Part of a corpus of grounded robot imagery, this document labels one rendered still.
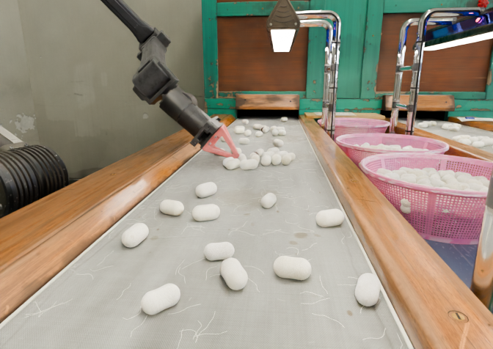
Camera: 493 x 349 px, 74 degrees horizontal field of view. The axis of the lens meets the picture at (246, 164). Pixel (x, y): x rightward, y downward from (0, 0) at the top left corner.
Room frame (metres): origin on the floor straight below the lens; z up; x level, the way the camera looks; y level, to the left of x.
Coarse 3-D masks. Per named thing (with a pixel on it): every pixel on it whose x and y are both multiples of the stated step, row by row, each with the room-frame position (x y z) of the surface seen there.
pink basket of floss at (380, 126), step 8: (320, 120) 1.34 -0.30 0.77; (336, 120) 1.40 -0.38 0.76; (344, 120) 1.40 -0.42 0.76; (360, 120) 1.39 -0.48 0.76; (368, 120) 1.36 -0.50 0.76; (376, 120) 1.33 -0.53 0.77; (344, 128) 1.17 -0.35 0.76; (368, 128) 1.15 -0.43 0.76; (376, 128) 1.16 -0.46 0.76; (384, 128) 1.19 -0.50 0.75
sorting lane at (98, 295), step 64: (192, 192) 0.52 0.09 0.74; (256, 192) 0.52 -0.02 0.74; (320, 192) 0.52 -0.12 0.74; (128, 256) 0.31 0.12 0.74; (192, 256) 0.31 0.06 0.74; (256, 256) 0.31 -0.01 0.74; (320, 256) 0.31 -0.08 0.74; (64, 320) 0.22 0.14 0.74; (128, 320) 0.22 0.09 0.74; (192, 320) 0.22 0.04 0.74; (256, 320) 0.22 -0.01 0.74; (320, 320) 0.22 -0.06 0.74; (384, 320) 0.22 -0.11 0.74
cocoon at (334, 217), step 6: (324, 210) 0.39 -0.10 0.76; (330, 210) 0.39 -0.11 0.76; (336, 210) 0.39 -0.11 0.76; (318, 216) 0.38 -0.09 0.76; (324, 216) 0.38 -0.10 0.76; (330, 216) 0.38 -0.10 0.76; (336, 216) 0.38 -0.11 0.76; (342, 216) 0.38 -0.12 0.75; (318, 222) 0.38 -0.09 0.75; (324, 222) 0.38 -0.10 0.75; (330, 222) 0.38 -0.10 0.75; (336, 222) 0.38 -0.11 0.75; (342, 222) 0.38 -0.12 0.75
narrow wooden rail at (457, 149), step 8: (384, 120) 1.35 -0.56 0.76; (400, 128) 1.14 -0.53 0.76; (416, 128) 1.11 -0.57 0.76; (424, 136) 0.95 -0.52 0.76; (432, 136) 0.94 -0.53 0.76; (440, 136) 0.94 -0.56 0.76; (448, 144) 0.81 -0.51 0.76; (456, 144) 0.81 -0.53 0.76; (464, 144) 0.81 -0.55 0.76; (448, 152) 0.80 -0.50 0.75; (456, 152) 0.76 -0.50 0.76; (464, 152) 0.73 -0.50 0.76; (472, 152) 0.72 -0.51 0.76; (480, 152) 0.72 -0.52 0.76; (488, 152) 0.72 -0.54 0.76; (440, 160) 0.83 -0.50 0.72; (488, 160) 0.65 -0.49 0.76; (448, 168) 0.79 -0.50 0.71; (464, 168) 0.72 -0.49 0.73
